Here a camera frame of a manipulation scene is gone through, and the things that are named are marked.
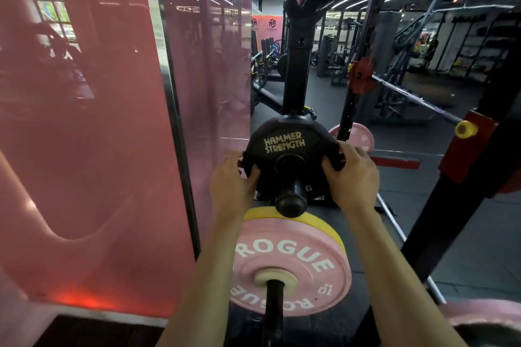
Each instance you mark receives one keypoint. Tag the thin black rack upright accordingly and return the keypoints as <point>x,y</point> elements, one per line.
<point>366,25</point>

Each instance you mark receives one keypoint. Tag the grey gym machine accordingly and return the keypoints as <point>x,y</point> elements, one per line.
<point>338,50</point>

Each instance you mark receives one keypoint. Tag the person's right forearm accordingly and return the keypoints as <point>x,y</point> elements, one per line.
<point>390,277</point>

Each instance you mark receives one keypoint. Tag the small red rack hook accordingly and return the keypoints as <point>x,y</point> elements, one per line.
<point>361,76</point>

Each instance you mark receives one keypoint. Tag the blue weight plate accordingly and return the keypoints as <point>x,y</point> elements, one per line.
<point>276,50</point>

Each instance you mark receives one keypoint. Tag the large red rack hook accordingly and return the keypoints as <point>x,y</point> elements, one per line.
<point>468,151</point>

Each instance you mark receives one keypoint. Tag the silver floor bar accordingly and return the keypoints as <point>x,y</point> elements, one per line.
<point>407,241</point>

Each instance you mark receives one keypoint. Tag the large pink bumper plate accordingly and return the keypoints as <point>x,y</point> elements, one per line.
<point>301,261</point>

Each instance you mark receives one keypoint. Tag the black storage shelves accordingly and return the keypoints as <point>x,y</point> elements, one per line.
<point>484,46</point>

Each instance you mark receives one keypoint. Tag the black plate storage peg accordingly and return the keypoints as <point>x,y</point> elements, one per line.
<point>291,196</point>

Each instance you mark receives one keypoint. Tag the metal panel frame strip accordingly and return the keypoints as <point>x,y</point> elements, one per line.
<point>171,94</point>

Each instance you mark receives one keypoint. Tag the person's right hand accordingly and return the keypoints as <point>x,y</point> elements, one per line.
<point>354,182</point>

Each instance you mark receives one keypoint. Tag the black weight plate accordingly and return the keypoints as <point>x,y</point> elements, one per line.
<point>285,143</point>

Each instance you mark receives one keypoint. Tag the person's left hand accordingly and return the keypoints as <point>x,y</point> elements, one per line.
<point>230,188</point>

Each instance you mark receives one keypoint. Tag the thick black rack upright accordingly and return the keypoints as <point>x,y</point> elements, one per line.
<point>460,196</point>

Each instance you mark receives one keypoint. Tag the steel barbell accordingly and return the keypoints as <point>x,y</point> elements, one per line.
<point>411,99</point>

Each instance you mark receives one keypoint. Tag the person's left thumb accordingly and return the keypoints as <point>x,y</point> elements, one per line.
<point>254,178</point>

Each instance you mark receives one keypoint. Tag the black plate tree post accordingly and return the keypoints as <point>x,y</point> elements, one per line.
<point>299,66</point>

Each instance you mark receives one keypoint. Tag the yellow bumper plate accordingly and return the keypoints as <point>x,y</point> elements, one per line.
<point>313,220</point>

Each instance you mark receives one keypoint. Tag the person's left forearm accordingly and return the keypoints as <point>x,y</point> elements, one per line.
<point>203,277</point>

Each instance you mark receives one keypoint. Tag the person's right thumb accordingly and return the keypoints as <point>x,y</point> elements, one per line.
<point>329,167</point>

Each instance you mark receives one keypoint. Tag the yellow barbell end cap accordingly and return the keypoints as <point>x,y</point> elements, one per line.
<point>466,129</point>

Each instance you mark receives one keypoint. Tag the red rack crossbar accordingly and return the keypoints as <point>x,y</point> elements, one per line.
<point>397,162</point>

